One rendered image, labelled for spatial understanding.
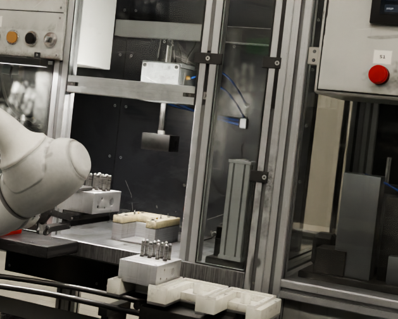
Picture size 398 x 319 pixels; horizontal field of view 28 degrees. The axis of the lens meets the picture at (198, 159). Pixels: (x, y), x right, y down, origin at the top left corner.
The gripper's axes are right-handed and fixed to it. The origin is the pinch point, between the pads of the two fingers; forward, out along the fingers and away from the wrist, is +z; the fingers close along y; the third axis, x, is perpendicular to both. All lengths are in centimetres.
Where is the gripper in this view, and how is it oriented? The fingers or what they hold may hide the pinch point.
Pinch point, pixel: (78, 200)
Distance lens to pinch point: 185.7
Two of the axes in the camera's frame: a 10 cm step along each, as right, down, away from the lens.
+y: 1.0, -9.9, -0.7
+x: -9.1, -1.2, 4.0
